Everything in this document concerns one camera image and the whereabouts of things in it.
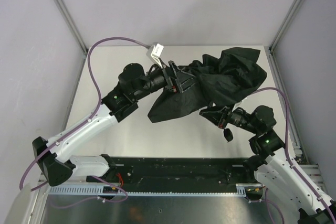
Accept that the purple cable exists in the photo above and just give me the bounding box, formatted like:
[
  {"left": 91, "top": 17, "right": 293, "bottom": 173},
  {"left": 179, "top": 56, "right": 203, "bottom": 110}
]
[
  {"left": 19, "top": 36, "right": 153, "bottom": 192},
  {"left": 251, "top": 87, "right": 336, "bottom": 209}
]

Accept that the grey cable duct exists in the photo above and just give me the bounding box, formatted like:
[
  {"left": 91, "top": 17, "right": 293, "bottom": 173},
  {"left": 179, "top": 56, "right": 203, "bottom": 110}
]
[{"left": 48, "top": 184, "right": 262, "bottom": 197}]

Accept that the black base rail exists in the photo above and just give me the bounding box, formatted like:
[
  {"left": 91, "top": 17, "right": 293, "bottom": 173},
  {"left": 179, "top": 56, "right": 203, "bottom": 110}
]
[{"left": 86, "top": 155, "right": 257, "bottom": 193}]

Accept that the left aluminium frame post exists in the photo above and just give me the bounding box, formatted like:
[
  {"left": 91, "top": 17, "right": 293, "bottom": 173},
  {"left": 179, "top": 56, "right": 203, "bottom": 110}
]
[{"left": 38, "top": 0, "right": 88, "bottom": 53}]

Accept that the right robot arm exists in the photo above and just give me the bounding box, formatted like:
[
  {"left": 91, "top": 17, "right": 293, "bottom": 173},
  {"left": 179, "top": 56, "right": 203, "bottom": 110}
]
[{"left": 200, "top": 105, "right": 335, "bottom": 223}]

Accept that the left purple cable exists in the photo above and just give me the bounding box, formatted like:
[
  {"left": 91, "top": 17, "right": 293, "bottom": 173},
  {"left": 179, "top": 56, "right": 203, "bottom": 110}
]
[{"left": 19, "top": 36, "right": 153, "bottom": 192}]

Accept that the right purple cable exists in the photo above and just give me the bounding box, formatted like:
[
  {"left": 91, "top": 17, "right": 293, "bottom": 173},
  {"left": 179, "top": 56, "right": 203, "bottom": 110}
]
[{"left": 251, "top": 87, "right": 336, "bottom": 209}]

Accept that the aluminium frame post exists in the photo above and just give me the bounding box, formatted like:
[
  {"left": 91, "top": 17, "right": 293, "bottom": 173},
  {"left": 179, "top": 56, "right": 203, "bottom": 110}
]
[
  {"left": 38, "top": 0, "right": 88, "bottom": 53},
  {"left": 270, "top": 0, "right": 321, "bottom": 51}
]

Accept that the right aluminium frame post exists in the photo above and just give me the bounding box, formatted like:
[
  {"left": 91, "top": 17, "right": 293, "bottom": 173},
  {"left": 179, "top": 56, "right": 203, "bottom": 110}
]
[{"left": 270, "top": 0, "right": 321, "bottom": 51}]

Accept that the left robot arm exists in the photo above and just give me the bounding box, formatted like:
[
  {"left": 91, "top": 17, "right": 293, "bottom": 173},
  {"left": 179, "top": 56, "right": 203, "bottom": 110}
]
[{"left": 33, "top": 61, "right": 196, "bottom": 187}]

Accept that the black folding umbrella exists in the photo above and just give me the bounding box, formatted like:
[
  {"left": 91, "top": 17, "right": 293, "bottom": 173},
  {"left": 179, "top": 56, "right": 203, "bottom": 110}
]
[{"left": 148, "top": 47, "right": 267, "bottom": 128}]

